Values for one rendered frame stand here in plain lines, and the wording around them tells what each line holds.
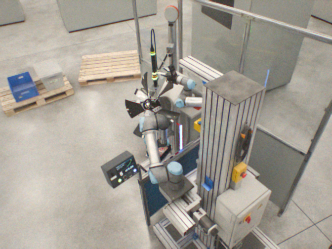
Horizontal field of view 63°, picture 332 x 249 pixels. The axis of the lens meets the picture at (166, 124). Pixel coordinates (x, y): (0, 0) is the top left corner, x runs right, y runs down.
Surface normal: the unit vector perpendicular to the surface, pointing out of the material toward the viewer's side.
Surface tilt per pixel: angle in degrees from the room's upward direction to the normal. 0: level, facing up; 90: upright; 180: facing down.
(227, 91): 0
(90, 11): 90
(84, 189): 0
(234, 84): 0
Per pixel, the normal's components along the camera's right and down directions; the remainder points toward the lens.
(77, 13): 0.41, 0.59
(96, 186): -0.04, -0.74
